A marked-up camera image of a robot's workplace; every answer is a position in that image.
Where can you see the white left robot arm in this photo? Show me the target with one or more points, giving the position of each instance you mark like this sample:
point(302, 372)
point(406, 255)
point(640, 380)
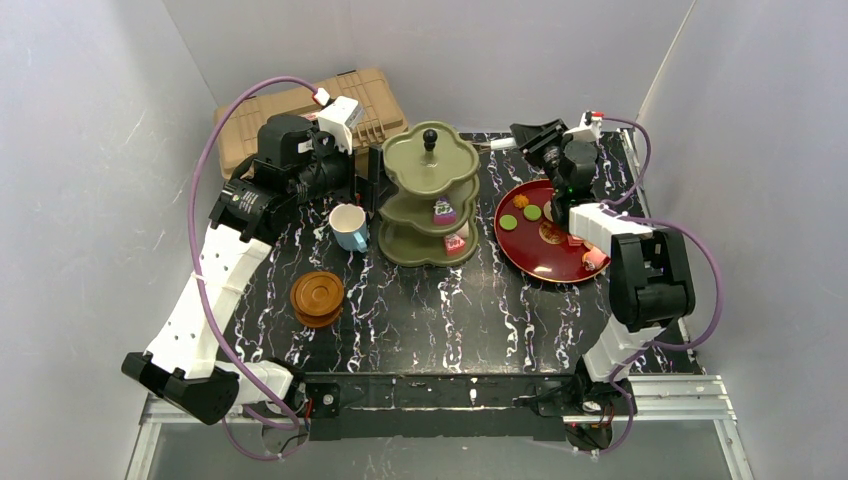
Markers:
point(188, 363)

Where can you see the tan plastic toolbox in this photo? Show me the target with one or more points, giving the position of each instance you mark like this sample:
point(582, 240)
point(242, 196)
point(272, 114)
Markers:
point(382, 117)

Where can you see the stacked brown wooden coasters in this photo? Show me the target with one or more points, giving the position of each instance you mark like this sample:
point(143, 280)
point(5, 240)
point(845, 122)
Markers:
point(316, 298)

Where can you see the blue mug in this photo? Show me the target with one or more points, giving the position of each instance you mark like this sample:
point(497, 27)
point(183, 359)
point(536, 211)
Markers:
point(349, 226)

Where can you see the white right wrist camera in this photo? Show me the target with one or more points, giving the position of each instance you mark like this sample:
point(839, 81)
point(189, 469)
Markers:
point(588, 128)

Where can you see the pink sprinkled cake slice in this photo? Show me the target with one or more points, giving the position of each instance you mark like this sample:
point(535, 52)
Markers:
point(454, 245)

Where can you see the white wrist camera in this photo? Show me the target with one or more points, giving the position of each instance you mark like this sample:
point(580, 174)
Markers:
point(588, 128)
point(340, 119)

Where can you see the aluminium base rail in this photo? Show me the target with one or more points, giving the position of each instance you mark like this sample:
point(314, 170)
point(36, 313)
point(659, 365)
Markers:
point(501, 405)

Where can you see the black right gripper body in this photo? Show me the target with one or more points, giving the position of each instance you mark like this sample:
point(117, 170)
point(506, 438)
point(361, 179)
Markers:
point(544, 140)

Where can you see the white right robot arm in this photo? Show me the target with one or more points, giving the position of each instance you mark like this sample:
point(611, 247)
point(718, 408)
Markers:
point(650, 285)

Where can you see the round yellow biscuit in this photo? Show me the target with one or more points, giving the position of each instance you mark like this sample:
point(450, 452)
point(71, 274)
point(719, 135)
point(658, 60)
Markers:
point(551, 233)

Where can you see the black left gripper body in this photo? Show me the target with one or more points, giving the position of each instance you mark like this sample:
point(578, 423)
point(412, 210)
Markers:
point(361, 177)

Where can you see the pink swirl roll cake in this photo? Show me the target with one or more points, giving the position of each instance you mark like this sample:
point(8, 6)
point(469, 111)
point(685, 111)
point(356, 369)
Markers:
point(594, 259)

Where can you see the red round lacquer tray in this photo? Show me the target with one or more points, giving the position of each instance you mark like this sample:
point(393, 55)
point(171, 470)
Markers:
point(526, 249)

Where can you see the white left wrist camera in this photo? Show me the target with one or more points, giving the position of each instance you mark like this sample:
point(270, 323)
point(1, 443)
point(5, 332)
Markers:
point(340, 119)

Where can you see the green macaron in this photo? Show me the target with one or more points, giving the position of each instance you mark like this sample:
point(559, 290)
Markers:
point(507, 222)
point(532, 213)

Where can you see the orange flower cookie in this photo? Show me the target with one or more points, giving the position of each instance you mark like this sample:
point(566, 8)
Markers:
point(520, 201)

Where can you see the green three-tier serving stand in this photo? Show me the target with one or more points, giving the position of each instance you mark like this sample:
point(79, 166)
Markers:
point(428, 162)

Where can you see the purple frosted cake slice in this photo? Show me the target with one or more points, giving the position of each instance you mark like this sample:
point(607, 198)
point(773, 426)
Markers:
point(443, 213)

